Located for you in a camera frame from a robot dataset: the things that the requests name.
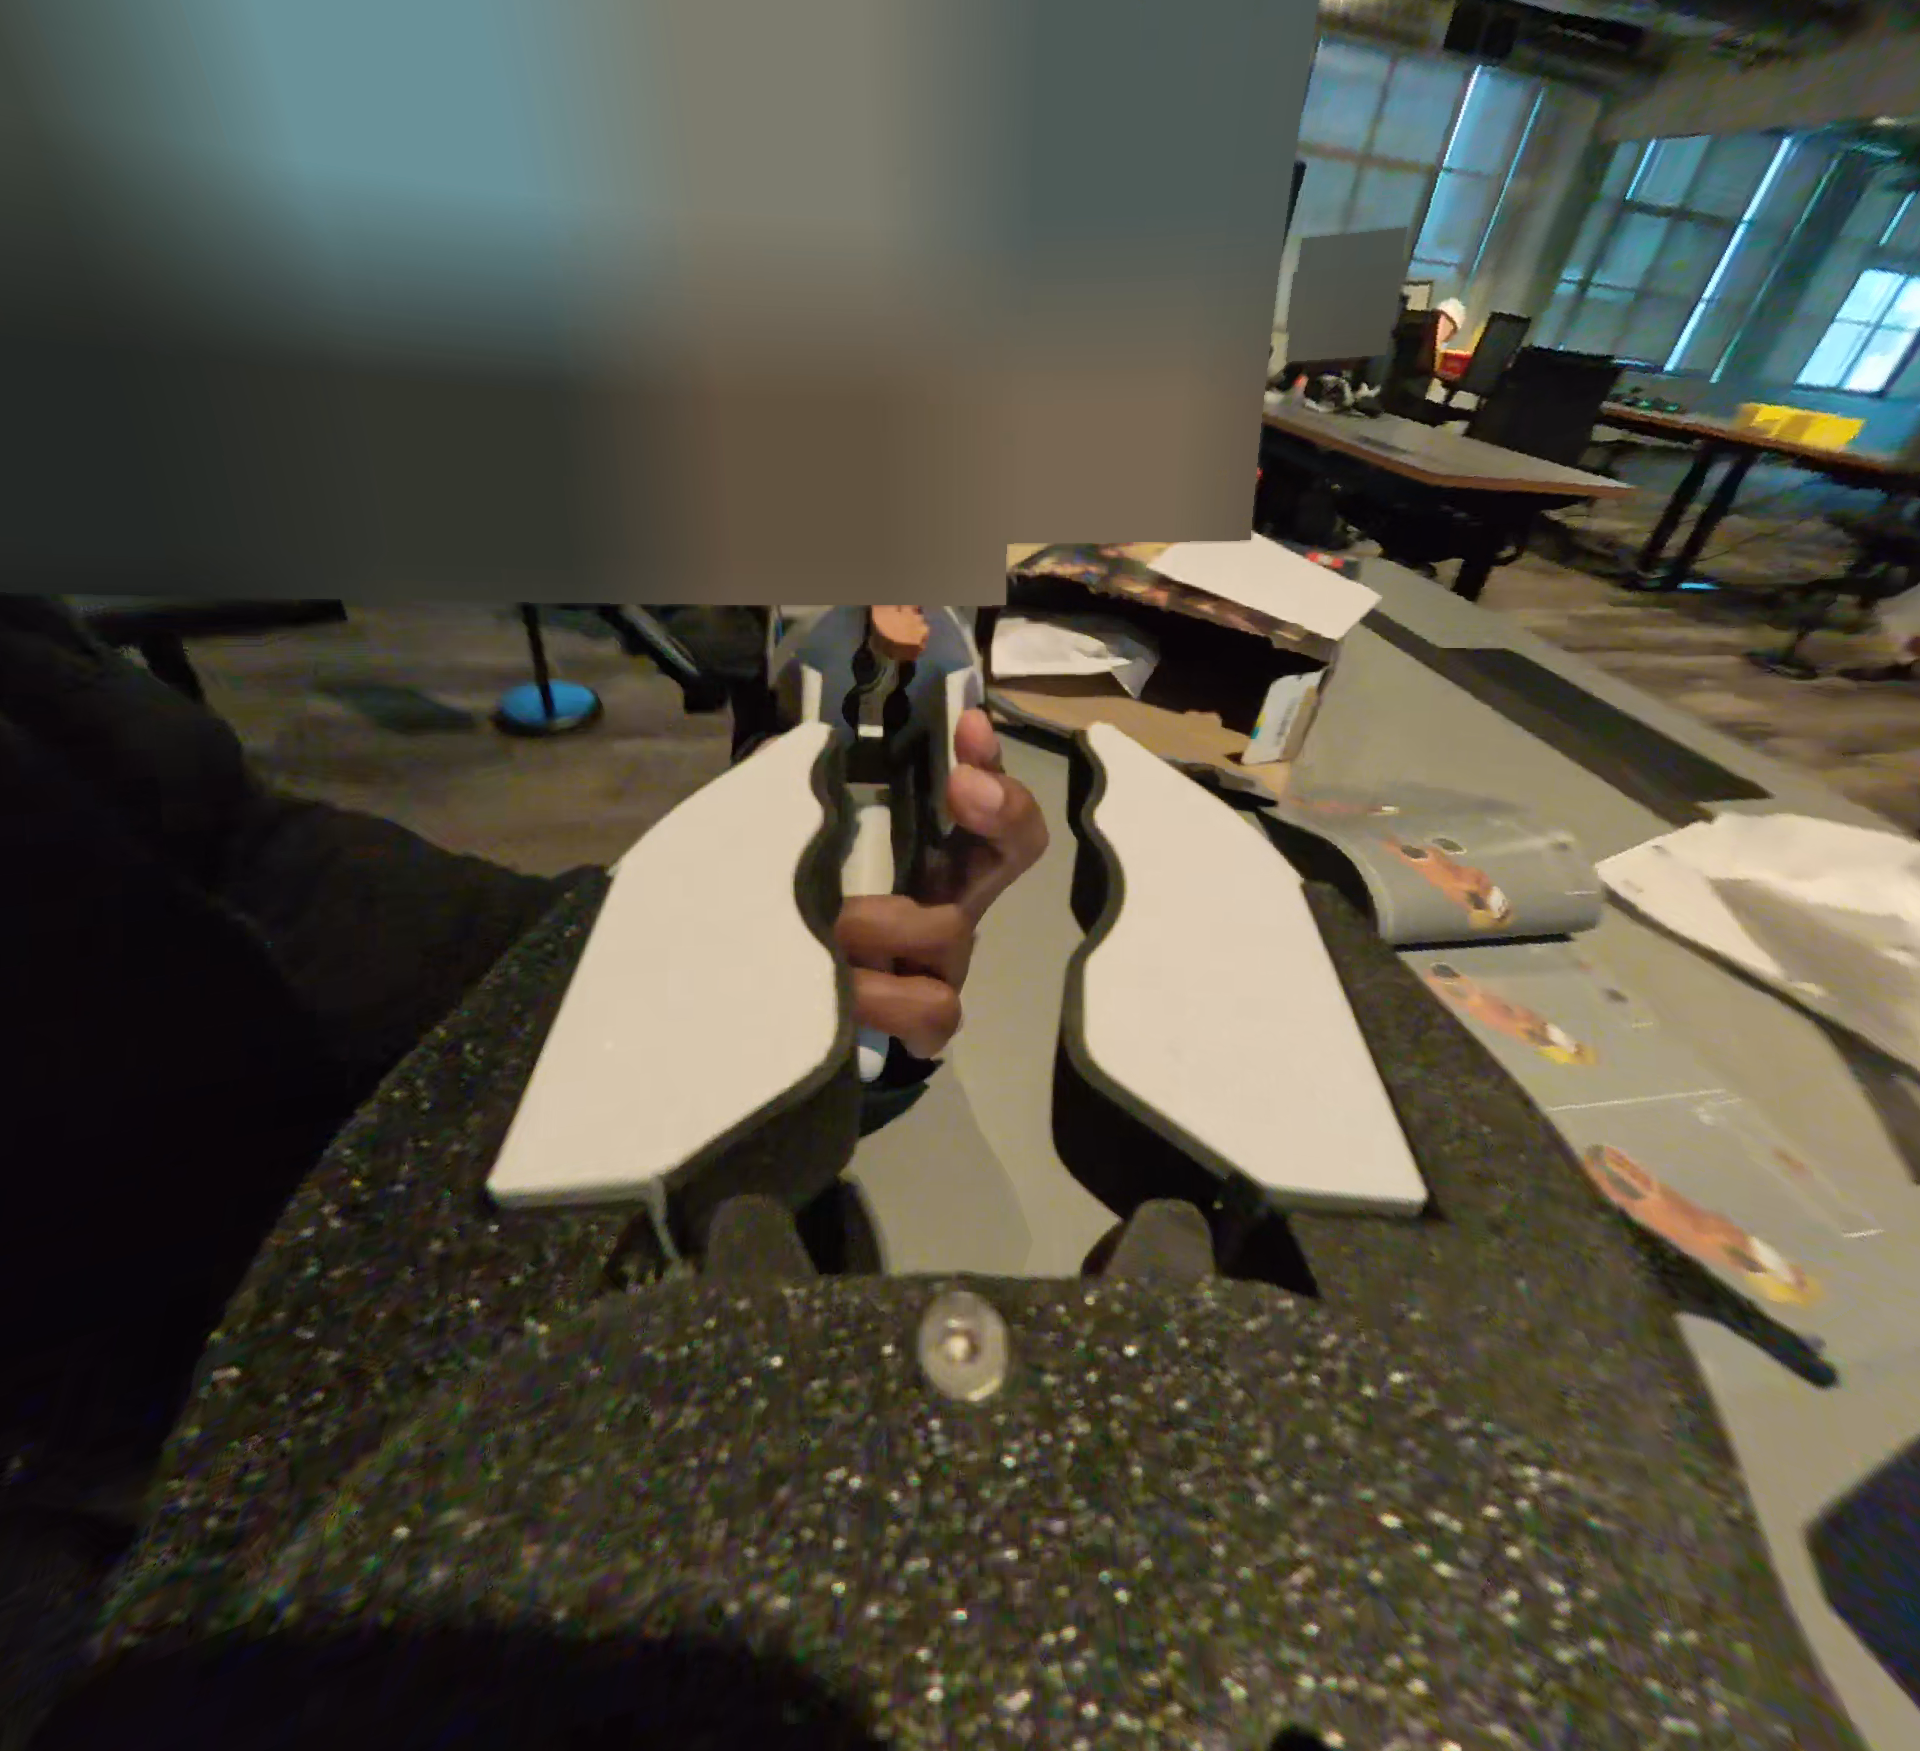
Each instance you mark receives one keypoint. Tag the brick building instruction booklet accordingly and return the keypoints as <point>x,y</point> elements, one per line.
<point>1634,1107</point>

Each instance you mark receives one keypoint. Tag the open cardboard box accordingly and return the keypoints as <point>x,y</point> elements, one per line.
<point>1198,731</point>

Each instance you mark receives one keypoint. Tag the person's left hand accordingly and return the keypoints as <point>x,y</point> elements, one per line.
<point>983,853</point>

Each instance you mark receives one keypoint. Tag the black-legged background desk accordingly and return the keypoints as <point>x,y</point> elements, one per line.
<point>1772,448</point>

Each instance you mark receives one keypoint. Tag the blue round stand base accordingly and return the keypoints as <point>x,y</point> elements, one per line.
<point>547,704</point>

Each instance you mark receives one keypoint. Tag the yellow bin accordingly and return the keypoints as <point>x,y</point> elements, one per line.
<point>1799,425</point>

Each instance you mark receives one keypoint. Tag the crumpled white paper in box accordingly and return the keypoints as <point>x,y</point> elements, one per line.
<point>1065,655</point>

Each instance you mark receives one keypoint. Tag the tall black office chair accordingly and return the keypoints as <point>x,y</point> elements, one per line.
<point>1545,392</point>

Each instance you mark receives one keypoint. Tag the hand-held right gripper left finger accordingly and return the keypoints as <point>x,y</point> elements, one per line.
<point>676,985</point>

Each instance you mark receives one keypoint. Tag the torn white paper sheet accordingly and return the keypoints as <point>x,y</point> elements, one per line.
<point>1772,912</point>

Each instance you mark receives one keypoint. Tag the small white carton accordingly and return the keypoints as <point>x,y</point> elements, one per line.
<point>1288,715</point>

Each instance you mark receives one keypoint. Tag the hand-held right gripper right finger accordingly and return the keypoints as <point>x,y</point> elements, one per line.
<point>1229,1002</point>

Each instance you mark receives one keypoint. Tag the long wooden background desk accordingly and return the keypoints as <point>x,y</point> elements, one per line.
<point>1442,454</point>

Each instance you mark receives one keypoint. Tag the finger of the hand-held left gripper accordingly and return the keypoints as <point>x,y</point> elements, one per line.
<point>944,680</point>
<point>824,702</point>

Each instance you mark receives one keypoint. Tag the tan and brown brick model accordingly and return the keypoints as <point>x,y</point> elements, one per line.
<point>899,630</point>

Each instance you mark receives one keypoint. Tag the white and orange item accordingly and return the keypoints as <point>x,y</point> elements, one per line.
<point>1448,334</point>

